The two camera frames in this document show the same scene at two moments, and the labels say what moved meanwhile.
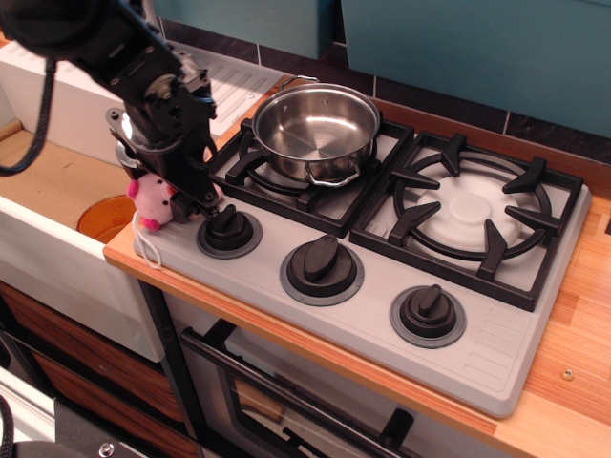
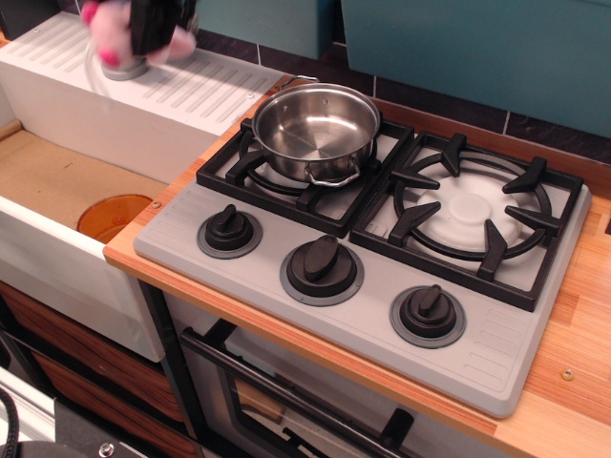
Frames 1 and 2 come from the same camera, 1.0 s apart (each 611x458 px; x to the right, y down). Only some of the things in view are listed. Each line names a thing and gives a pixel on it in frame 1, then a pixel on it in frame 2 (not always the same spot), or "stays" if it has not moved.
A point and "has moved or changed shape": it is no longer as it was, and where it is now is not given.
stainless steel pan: (315, 131) stays
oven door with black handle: (252, 397) stays
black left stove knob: (229, 234) stays
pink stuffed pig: (153, 197) has moved or changed shape
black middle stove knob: (324, 272) stays
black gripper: (165, 135) → (153, 23)
